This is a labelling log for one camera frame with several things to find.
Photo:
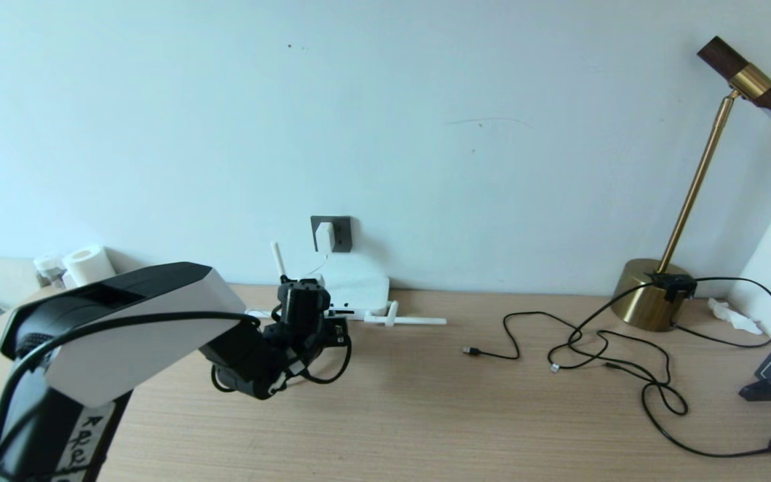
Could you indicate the white power adapter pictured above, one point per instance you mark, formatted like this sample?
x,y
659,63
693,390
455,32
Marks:
x,y
324,237

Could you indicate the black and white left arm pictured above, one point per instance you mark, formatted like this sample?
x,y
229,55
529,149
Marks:
x,y
131,335

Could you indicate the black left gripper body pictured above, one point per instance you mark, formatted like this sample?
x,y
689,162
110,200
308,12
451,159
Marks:
x,y
337,331

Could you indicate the crumpled white tissue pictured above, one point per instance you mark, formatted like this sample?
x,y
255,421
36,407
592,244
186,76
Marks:
x,y
733,316

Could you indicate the brass desk lamp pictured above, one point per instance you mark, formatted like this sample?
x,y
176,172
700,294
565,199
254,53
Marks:
x,y
640,301

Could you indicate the white router with antennas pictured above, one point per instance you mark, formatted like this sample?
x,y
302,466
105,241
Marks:
x,y
359,284

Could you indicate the white toilet paper roll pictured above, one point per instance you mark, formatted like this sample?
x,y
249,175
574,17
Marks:
x,y
90,264

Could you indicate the grey wall socket plate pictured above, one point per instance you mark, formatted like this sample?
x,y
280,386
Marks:
x,y
344,234

